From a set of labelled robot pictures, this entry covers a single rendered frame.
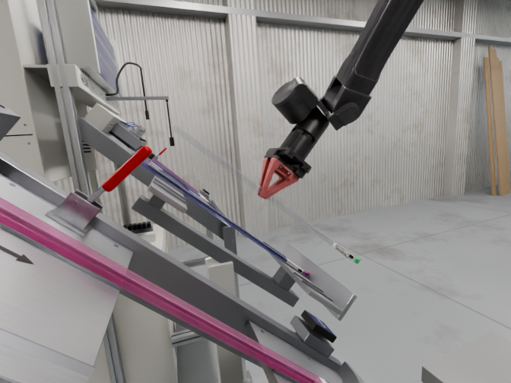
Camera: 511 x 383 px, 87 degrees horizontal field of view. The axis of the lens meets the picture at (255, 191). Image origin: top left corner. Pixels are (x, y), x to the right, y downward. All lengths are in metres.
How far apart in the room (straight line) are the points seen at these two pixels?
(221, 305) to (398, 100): 4.30
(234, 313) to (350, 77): 0.43
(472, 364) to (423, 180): 4.31
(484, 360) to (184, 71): 2.97
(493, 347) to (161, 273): 0.75
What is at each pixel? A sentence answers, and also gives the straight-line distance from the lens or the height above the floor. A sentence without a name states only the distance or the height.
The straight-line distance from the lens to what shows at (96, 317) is 0.23.
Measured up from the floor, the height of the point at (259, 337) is 0.85.
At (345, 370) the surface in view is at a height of 0.73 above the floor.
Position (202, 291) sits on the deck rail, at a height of 0.91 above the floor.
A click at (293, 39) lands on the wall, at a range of 3.64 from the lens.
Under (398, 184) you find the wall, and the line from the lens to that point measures 4.61.
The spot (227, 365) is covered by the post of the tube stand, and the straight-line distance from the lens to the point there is 0.81.
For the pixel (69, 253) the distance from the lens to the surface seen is 0.27.
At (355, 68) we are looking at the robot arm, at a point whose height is 1.20.
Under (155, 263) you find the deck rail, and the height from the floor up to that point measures 0.96.
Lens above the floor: 1.09
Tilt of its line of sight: 10 degrees down
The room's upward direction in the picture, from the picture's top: 4 degrees counter-clockwise
